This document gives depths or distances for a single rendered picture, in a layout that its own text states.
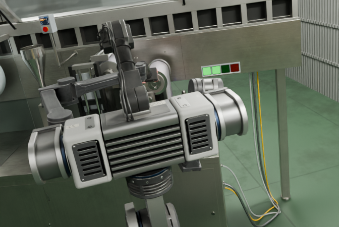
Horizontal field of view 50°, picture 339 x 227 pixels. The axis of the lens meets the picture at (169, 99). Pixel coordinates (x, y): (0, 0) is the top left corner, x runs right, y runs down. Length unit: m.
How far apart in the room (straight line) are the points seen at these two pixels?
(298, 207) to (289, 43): 1.30
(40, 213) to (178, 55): 1.28
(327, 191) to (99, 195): 1.86
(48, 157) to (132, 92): 0.27
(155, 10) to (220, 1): 0.40
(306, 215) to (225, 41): 1.44
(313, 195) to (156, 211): 2.25
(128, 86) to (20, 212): 1.63
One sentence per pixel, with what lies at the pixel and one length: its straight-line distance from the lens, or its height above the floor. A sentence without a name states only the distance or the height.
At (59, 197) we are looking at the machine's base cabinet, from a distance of 2.30.
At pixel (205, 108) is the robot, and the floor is 1.52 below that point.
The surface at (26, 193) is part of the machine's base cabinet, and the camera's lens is 2.36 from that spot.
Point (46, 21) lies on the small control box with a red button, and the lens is 2.20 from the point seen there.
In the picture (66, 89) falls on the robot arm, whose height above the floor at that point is 1.47.
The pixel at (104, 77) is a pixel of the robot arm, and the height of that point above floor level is 1.46.
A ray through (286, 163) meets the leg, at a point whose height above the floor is 0.33.
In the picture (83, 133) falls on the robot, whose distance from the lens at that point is 0.94.
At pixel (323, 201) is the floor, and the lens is 3.17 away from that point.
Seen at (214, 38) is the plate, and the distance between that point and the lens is 2.37.
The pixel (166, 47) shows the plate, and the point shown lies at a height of 1.37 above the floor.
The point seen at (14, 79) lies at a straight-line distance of 2.67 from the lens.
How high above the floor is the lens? 1.89
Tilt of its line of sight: 21 degrees down
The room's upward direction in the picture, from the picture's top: 9 degrees counter-clockwise
